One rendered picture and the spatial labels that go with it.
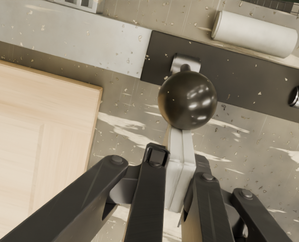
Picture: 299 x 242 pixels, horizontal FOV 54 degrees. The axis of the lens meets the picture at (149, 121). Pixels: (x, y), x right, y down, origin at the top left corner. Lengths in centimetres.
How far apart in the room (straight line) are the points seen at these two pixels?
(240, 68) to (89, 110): 17
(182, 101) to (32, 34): 20
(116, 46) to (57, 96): 10
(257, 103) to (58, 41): 21
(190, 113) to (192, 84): 2
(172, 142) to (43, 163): 25
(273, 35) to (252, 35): 2
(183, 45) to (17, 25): 17
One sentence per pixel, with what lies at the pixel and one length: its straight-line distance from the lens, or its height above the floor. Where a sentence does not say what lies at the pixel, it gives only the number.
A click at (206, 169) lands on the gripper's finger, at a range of 17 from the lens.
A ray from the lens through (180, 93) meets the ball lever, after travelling 17.
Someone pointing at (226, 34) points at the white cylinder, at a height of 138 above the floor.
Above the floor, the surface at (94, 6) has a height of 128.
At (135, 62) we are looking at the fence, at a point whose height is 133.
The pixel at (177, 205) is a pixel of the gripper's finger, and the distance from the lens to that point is 16.
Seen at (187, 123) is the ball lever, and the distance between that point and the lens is 18.
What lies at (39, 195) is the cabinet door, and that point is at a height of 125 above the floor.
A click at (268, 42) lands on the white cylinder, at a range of 32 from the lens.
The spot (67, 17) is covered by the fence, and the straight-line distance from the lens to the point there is 31.
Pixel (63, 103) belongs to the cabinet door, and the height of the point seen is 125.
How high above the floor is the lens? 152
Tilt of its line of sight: 34 degrees down
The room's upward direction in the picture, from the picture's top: 118 degrees clockwise
